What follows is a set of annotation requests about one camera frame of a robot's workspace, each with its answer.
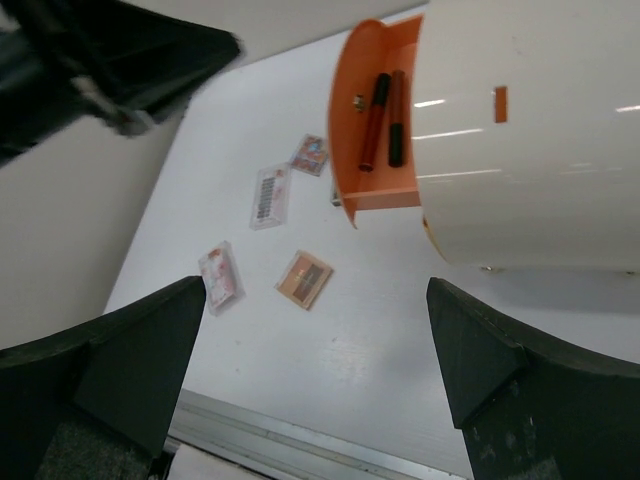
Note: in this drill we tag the square four-shade eyeshadow palette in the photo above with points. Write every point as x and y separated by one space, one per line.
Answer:
303 279

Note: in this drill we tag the clear pink nails box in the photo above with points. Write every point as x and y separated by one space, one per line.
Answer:
221 277

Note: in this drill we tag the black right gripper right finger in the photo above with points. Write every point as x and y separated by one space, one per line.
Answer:
530 405

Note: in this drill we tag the orange top drawer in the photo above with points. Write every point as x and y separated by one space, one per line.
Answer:
372 47

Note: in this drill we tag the orange drawer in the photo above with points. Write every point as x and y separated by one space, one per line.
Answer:
430 236
372 47

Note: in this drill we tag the dark red lip tube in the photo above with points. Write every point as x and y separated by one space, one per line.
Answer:
374 122

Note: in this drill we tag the clear false lashes box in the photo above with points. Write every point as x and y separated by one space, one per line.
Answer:
270 204

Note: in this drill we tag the cream cylindrical drawer organizer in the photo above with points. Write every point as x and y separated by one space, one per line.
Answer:
525 132

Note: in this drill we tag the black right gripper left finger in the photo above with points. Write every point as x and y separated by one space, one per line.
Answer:
96 401

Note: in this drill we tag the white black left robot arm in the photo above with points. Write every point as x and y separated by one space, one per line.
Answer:
127 66

